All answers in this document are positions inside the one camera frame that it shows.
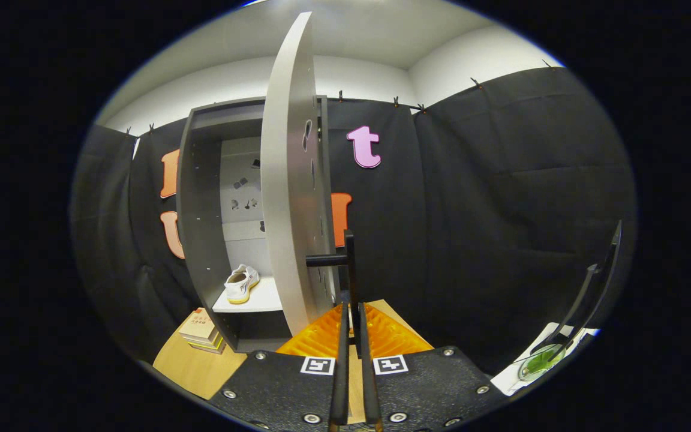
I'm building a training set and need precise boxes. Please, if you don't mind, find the dark grey shoe cabinet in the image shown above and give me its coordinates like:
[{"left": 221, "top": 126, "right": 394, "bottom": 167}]
[{"left": 176, "top": 96, "right": 329, "bottom": 353}]

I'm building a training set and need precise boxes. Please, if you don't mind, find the white canvas shoe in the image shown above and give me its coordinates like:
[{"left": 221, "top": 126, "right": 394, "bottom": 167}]
[{"left": 224, "top": 264, "right": 260, "bottom": 305}]

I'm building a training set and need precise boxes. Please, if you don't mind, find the stack of books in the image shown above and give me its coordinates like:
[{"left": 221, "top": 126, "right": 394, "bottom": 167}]
[{"left": 179, "top": 308, "right": 226, "bottom": 355}]

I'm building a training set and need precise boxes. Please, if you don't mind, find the green round object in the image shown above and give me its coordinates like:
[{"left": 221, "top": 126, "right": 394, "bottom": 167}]
[{"left": 518, "top": 345, "right": 565, "bottom": 383}]

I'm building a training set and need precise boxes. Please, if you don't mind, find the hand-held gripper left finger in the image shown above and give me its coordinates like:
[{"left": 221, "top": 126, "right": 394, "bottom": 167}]
[{"left": 209, "top": 303, "right": 351, "bottom": 431}]

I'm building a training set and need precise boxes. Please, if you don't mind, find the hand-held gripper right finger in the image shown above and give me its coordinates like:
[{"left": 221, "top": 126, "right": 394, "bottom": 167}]
[{"left": 357, "top": 303, "right": 508, "bottom": 431}]

